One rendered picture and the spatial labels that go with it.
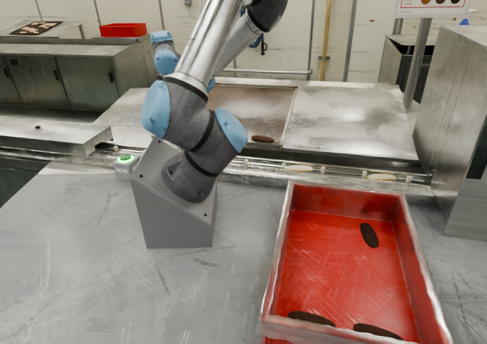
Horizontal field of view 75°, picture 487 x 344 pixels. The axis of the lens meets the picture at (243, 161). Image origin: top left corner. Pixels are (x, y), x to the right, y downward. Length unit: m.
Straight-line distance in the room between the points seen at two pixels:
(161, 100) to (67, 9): 5.60
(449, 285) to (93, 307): 0.82
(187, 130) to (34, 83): 4.04
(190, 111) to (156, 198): 0.24
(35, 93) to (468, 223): 4.52
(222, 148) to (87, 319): 0.48
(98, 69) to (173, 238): 3.27
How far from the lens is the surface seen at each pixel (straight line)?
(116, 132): 1.71
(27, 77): 4.75
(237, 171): 1.14
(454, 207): 1.01
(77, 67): 4.19
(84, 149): 1.41
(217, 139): 0.77
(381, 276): 0.88
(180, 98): 0.73
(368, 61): 4.53
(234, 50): 1.04
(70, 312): 0.87
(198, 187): 0.84
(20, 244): 1.13
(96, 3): 5.92
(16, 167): 1.74
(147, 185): 0.81
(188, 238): 0.89
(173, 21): 5.27
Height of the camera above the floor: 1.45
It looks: 29 degrees down
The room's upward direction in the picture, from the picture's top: 2 degrees counter-clockwise
